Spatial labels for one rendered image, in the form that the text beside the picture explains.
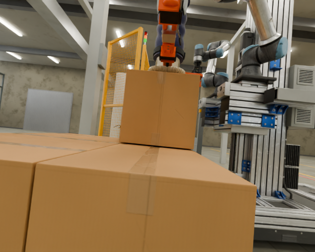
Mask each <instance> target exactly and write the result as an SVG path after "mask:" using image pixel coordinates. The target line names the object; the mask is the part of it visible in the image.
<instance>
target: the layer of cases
mask: <svg viewBox="0 0 315 252"><path fill-rule="evenodd" d="M119 139H120V138H117V137H107V136H97V135H86V134H76V133H0V252H253V242H254V227H255V213H256V198H257V186H256V185H254V184H253V183H251V182H249V181H247V180H245V179H243V178H242V177H240V176H238V175H236V174H234V173H233V172H231V171H229V170H227V169H225V168H224V167H222V166H220V165H218V164H216V163H215V162H213V161H211V160H209V159H207V158H206V157H204V156H202V155H200V154H198V153H197V152H195V151H193V150H191V149H185V148H175V147H165V146H156V145H146V144H136V143H126V142H119Z"/></svg>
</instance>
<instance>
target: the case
mask: <svg viewBox="0 0 315 252"><path fill-rule="evenodd" d="M200 77H201V76H200V75H197V74H185V73H173V72H161V71H149V70H137V69H127V70H126V79H125V88H124V97H123V107H122V116H121V126H120V135H119V142H122V143H131V144H141V145H151V146H161V147H171V148H181V149H191V150H193V149H194V144H195V132H196V121H197V110H198V99H199V88H200Z"/></svg>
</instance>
